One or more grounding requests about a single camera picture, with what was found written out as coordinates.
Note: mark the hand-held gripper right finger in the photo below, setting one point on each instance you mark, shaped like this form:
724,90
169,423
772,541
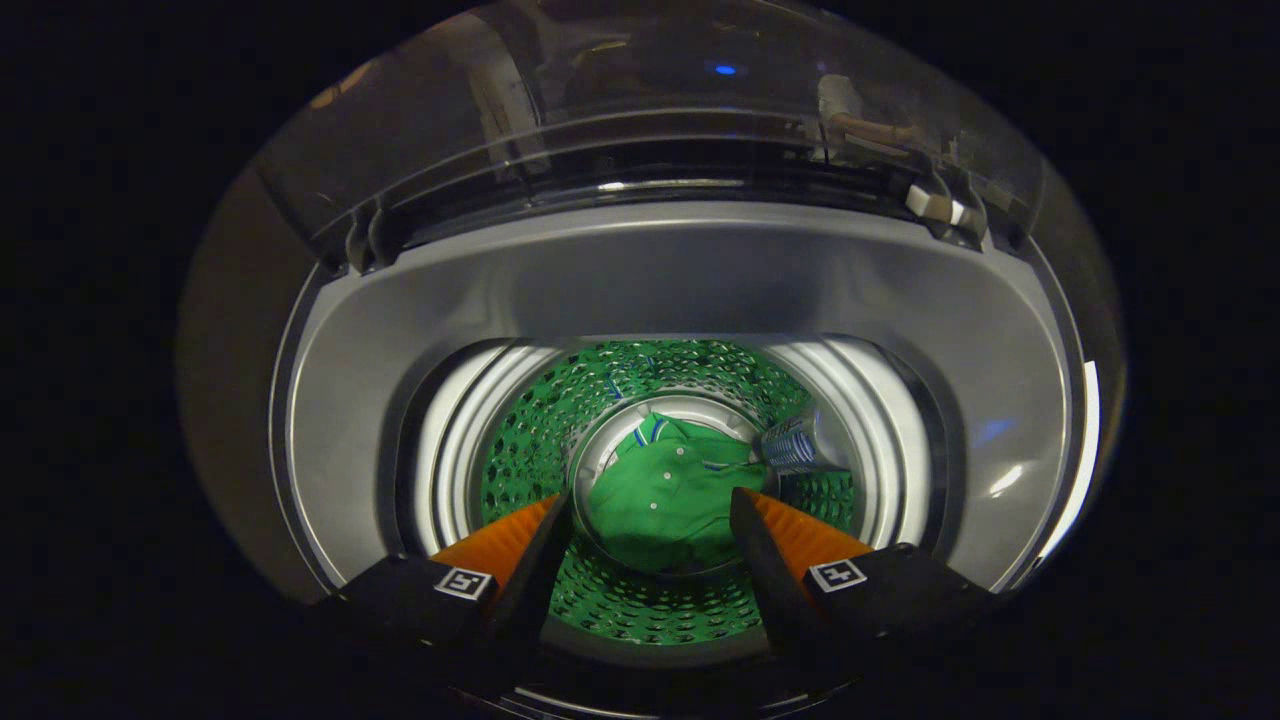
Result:
765,570

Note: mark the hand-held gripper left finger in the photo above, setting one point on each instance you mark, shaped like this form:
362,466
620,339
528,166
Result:
535,570

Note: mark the green polo shirt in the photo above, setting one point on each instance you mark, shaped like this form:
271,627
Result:
670,500

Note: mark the grey washing machine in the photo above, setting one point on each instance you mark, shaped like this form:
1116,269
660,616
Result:
680,280

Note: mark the dark washing machine lid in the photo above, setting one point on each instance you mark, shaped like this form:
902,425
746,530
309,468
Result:
650,90

